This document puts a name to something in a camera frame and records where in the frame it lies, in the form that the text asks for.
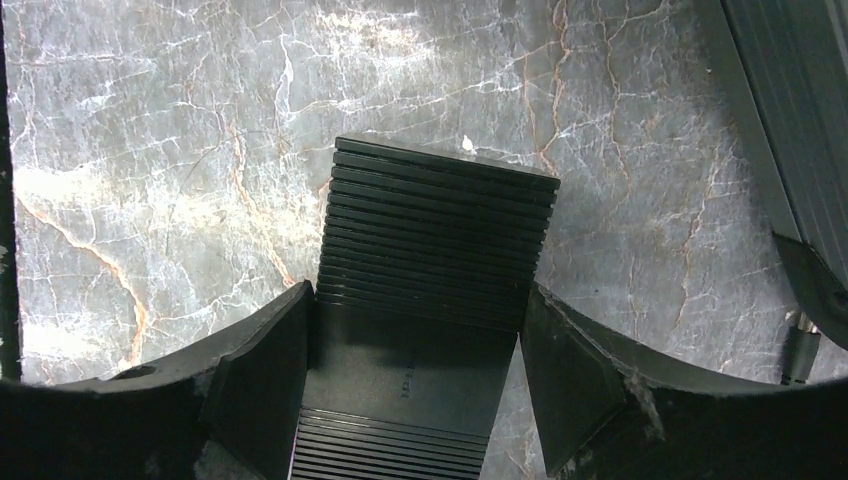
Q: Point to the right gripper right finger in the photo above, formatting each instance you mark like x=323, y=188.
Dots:
x=609, y=407

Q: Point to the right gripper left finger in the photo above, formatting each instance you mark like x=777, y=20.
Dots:
x=240, y=388

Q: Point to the black network switch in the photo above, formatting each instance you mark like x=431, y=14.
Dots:
x=426, y=266

